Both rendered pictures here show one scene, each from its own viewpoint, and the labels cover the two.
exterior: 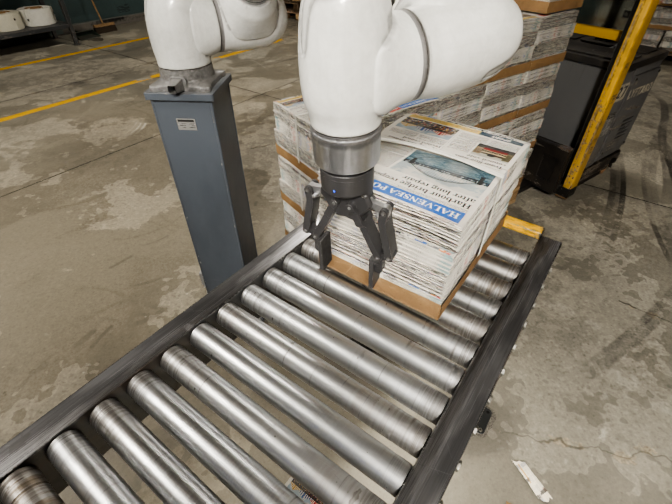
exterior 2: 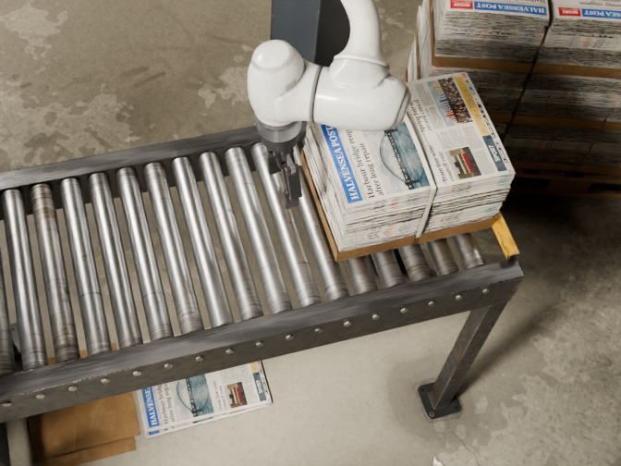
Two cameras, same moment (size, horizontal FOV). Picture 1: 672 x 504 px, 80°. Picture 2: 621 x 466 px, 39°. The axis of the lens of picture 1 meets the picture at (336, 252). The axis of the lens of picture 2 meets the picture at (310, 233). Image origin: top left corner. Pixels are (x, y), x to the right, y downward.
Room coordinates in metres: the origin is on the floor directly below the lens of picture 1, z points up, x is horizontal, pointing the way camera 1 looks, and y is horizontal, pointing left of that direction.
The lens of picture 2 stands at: (-0.37, -0.64, 2.48)
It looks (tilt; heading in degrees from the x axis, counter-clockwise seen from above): 58 degrees down; 31
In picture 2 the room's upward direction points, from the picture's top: 8 degrees clockwise
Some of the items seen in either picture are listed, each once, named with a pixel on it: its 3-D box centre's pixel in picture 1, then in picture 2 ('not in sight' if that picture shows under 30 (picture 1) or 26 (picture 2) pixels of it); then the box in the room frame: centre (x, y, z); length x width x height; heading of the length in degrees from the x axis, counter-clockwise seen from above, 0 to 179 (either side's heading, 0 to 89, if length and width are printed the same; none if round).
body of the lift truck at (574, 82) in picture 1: (567, 108); not in sight; (2.68, -1.56, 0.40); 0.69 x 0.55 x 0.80; 36
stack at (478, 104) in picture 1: (400, 171); (597, 76); (1.79, -0.32, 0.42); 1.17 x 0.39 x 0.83; 126
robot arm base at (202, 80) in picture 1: (185, 74); not in sight; (1.26, 0.45, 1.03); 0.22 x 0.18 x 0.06; 176
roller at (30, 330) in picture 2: not in sight; (23, 278); (0.04, 0.31, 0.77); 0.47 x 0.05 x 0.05; 54
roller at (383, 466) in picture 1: (287, 396); (200, 241); (0.36, 0.08, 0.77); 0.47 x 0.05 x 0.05; 54
